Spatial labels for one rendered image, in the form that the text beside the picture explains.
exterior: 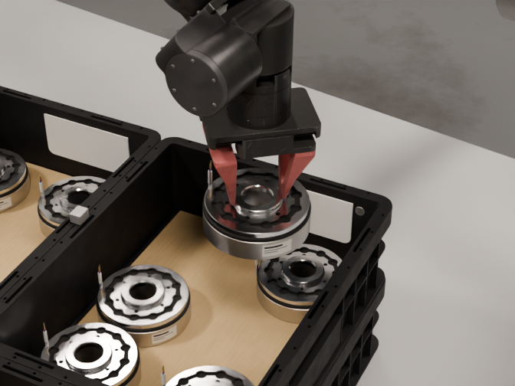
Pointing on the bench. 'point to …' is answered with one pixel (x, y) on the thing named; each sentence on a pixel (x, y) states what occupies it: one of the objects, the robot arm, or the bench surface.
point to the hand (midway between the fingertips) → (257, 191)
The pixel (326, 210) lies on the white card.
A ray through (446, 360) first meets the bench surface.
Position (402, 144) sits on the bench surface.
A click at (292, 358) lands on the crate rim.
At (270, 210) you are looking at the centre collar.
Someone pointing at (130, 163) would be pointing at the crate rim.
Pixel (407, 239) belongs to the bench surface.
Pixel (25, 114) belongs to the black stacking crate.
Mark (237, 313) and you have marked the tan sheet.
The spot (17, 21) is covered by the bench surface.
